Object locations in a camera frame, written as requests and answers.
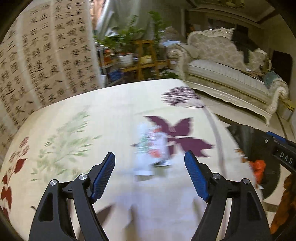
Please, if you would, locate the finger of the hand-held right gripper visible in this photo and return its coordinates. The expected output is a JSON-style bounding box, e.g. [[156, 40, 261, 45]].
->
[[254, 127, 277, 159], [266, 131, 287, 143]]

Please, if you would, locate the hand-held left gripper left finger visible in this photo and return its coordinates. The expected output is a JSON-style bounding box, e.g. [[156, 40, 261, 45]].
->
[[29, 152, 115, 241]]

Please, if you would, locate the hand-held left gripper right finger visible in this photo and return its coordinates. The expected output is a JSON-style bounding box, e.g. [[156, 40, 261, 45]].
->
[[184, 150, 271, 241]]

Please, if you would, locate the red wrapper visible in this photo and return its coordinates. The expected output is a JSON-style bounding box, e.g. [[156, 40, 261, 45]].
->
[[250, 159, 267, 183]]

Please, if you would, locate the trash bin with black bag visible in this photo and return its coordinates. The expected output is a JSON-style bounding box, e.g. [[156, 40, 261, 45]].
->
[[227, 125, 281, 201]]

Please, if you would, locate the white printed packet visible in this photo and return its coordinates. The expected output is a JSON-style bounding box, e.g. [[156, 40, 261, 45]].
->
[[133, 123, 173, 176]]

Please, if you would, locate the person's right forearm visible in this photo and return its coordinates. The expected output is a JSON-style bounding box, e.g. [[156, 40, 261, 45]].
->
[[270, 174, 294, 235]]

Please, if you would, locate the grey box with yellow contents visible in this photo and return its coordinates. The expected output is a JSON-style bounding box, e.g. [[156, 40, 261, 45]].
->
[[279, 98, 293, 121]]

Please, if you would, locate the teal blanket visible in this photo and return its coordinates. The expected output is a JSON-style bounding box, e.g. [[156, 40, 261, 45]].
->
[[264, 72, 281, 90]]

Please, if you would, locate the ornate white sofa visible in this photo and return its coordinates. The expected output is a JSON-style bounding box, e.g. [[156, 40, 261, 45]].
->
[[172, 27, 289, 127]]

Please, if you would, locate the black jacket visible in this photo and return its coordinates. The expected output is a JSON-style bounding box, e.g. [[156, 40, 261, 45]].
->
[[231, 24, 258, 63]]

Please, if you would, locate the low green pothos plant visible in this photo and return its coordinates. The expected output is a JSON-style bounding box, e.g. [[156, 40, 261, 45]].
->
[[159, 72, 179, 80]]

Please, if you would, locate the blue crate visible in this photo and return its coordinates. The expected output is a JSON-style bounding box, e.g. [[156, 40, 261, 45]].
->
[[107, 70, 123, 80]]

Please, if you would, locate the white metal rack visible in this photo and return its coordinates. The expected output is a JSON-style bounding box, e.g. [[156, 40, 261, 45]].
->
[[96, 45, 121, 87]]

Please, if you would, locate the leafy plant in white pot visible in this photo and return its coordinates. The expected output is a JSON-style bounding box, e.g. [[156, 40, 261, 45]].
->
[[95, 15, 145, 67]]

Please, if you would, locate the wooden plant stand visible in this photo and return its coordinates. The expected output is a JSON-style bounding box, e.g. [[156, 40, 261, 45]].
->
[[120, 40, 170, 80]]

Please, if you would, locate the gold chandelier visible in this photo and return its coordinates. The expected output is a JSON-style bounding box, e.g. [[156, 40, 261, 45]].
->
[[222, 0, 248, 7]]

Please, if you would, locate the tall plant in dark pot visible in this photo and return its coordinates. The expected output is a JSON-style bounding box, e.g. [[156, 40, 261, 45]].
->
[[148, 10, 171, 58]]

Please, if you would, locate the grey-green curtain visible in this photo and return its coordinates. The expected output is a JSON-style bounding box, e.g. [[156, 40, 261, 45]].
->
[[95, 0, 185, 40]]

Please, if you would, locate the calligraphy wall hanging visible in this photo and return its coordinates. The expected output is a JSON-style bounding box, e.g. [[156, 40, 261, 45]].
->
[[0, 0, 105, 149]]

